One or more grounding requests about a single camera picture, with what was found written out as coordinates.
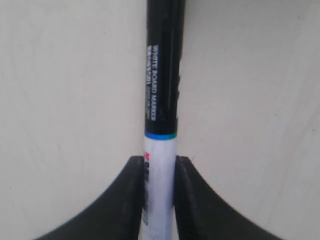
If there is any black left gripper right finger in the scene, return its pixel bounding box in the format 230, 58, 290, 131
173, 156, 279, 240

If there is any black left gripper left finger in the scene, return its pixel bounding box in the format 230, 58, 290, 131
39, 155, 144, 240

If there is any black and white whiteboard marker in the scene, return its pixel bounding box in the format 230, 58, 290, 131
141, 0, 186, 240

